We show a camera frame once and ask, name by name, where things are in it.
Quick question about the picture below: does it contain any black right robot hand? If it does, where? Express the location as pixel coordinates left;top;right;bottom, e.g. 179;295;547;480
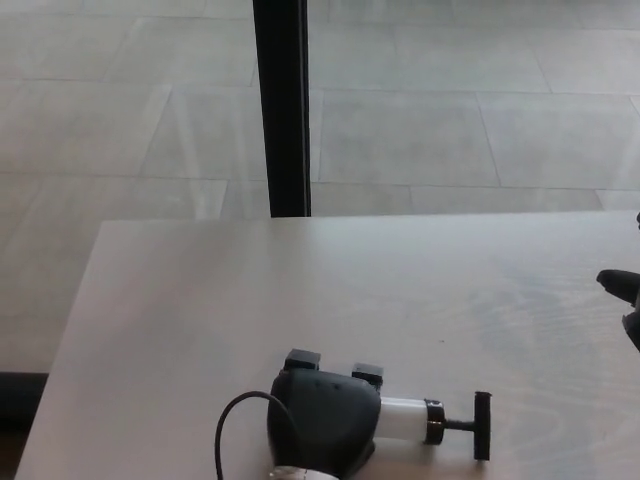
596;209;640;359

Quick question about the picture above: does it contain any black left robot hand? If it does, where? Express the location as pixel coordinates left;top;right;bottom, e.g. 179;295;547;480
266;348;385;479

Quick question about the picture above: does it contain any white air pump black handle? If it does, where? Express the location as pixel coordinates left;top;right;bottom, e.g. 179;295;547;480
372;390;494;462

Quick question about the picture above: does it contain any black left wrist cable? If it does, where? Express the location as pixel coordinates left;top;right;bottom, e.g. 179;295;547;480
214;391;297;480

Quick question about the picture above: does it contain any black window frame base rail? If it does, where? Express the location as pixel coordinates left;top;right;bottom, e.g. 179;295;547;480
0;372;50;436

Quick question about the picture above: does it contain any black window frame post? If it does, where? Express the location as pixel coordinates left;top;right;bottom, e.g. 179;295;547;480
252;0;312;218

